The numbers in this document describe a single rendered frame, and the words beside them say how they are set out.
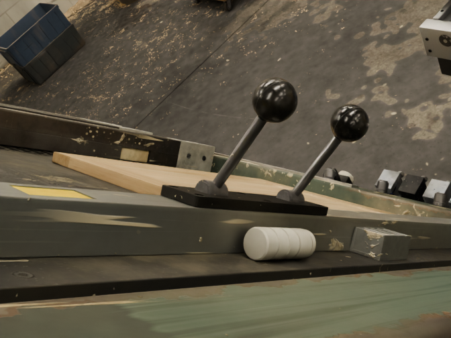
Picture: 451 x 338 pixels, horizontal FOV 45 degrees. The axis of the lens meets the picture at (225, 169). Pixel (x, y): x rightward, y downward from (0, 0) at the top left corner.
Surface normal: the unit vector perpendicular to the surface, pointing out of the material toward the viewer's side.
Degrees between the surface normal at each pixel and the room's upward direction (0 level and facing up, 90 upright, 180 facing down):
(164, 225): 90
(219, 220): 90
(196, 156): 90
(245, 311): 55
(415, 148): 0
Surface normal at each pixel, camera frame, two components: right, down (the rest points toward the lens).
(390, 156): -0.45, -0.64
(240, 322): 0.20, -0.98
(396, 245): 0.71, 0.15
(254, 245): -0.68, -0.10
